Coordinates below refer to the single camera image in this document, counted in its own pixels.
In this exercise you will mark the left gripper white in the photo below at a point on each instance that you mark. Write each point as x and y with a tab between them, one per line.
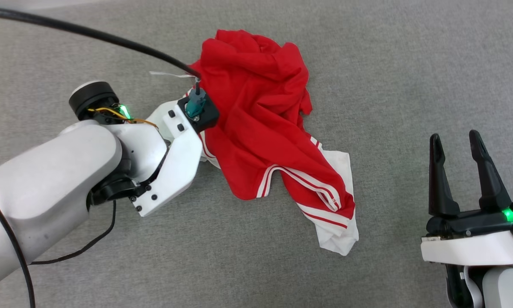
179	167

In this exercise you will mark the right gripper dark white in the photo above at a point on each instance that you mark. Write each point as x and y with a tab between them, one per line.
474	248

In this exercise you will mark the red and white basketball jersey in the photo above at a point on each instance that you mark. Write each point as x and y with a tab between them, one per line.
256	119

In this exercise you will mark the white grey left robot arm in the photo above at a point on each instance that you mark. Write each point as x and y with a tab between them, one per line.
47	179

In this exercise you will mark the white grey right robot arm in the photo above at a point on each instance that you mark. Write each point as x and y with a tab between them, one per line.
504	286

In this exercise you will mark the grey fabric sofa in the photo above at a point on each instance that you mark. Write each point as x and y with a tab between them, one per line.
367	64

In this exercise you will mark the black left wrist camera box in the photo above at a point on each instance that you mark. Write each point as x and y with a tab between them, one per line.
206	119

